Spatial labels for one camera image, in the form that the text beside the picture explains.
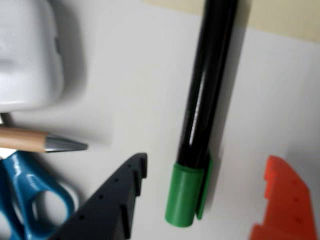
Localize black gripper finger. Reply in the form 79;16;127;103
48;152;148;240

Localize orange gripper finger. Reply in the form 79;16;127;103
248;154;320;240

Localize black marker with green cap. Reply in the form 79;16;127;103
164;0;240;228

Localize wooden pen with silver tip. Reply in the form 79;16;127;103
0;126;89;154

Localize white power adapter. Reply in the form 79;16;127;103
0;0;65;112

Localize pale yellow tape strip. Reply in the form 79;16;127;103
142;0;320;43

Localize blue handled scissors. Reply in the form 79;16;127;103
0;149;76;240

